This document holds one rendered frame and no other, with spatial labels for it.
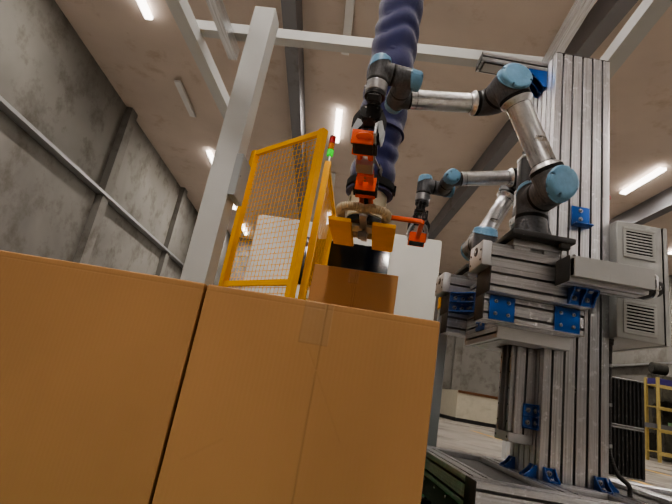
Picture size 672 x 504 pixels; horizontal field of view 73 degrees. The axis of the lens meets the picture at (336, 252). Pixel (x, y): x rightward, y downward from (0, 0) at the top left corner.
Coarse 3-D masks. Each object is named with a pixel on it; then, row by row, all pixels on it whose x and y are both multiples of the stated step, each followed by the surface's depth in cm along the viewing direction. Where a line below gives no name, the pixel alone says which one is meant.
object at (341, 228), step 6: (330, 216) 192; (330, 222) 194; (336, 222) 193; (342, 222) 192; (348, 222) 191; (330, 228) 202; (336, 228) 201; (342, 228) 199; (348, 228) 198; (336, 234) 209; (342, 234) 207; (348, 234) 206; (336, 240) 217; (342, 240) 216; (348, 240) 214
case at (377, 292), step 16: (320, 272) 215; (336, 272) 214; (352, 272) 214; (368, 272) 213; (320, 288) 212; (336, 288) 212; (352, 288) 211; (368, 288) 211; (384, 288) 210; (336, 304) 210; (352, 304) 209; (368, 304) 209; (384, 304) 208
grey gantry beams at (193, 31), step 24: (168, 0) 364; (648, 0) 299; (192, 24) 391; (240, 24) 406; (648, 24) 310; (192, 48) 415; (312, 48) 405; (336, 48) 400; (360, 48) 395; (432, 48) 389; (456, 48) 388; (624, 48) 332; (216, 72) 456; (216, 96) 482
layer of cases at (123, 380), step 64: (0, 256) 81; (0, 320) 77; (64, 320) 77; (128, 320) 76; (192, 320) 76; (256, 320) 76; (320, 320) 75; (384, 320) 75; (0, 384) 74; (64, 384) 74; (128, 384) 73; (192, 384) 73; (256, 384) 73; (320, 384) 72; (384, 384) 72; (0, 448) 71; (64, 448) 71; (128, 448) 71; (192, 448) 70; (256, 448) 70; (320, 448) 69; (384, 448) 69
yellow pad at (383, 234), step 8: (376, 224) 189; (384, 224) 189; (392, 224) 189; (376, 232) 196; (384, 232) 194; (392, 232) 193; (376, 240) 207; (384, 240) 205; (392, 240) 203; (376, 248) 218; (384, 248) 216; (392, 248) 214
